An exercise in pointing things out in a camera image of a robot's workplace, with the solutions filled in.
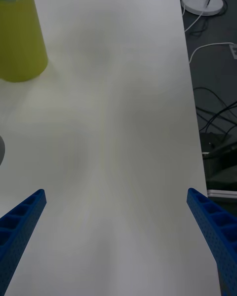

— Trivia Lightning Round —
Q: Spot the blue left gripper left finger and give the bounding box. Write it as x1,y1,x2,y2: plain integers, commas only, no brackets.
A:
0,188,47,296

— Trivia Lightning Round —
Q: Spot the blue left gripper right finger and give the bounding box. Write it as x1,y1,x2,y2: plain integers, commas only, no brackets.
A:
186,187,237,296

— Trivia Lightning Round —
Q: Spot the white flat board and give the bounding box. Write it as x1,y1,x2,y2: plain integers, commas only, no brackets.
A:
206,189,237,199

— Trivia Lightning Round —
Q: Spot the black box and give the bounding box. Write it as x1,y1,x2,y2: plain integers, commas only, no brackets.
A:
199,131,237,190

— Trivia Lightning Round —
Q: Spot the grey plastic waste bin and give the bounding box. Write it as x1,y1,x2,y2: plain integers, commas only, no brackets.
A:
0,135,5,166

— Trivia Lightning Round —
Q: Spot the black cable bundle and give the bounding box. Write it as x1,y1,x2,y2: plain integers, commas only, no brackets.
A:
194,86,237,134

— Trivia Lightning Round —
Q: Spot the white cable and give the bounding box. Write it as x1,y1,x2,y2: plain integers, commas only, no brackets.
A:
182,0,206,32
188,41,234,64

